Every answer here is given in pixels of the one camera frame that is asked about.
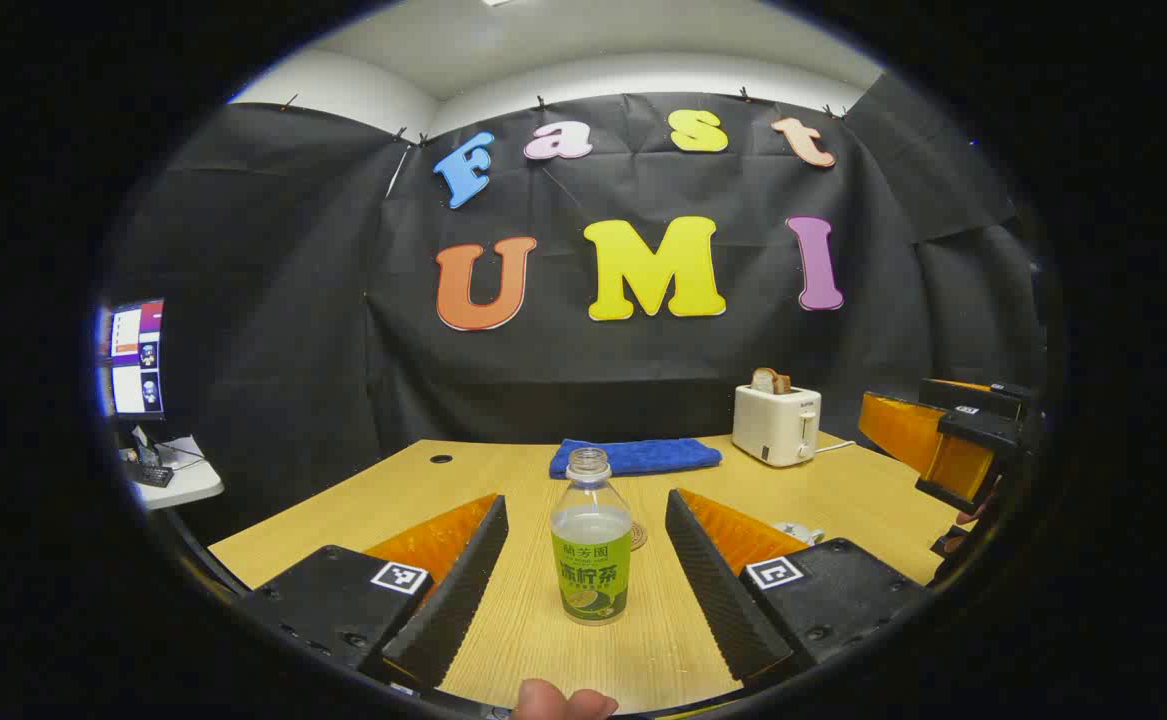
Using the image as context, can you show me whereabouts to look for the green label water bottle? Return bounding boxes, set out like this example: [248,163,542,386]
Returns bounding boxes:
[550,447,634,626]

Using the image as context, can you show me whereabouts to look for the computer monitor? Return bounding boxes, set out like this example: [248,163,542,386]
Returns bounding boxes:
[95,298,166,419]

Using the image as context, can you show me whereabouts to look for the blue folded towel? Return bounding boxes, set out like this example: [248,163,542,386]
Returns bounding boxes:
[549,438,723,480]

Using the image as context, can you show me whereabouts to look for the black backdrop cloth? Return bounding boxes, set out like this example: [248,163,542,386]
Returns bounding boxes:
[108,92,1044,546]

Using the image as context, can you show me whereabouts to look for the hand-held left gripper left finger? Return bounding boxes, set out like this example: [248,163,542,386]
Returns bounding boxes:
[243,493,510,696]

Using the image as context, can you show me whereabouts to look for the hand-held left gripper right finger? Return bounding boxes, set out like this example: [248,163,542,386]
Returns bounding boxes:
[664,488,935,691]

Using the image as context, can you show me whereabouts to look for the white toaster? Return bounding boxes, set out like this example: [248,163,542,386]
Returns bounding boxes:
[732,383,823,468]

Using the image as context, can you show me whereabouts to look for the white side table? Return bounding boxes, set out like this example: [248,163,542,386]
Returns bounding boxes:
[123,435,226,511]

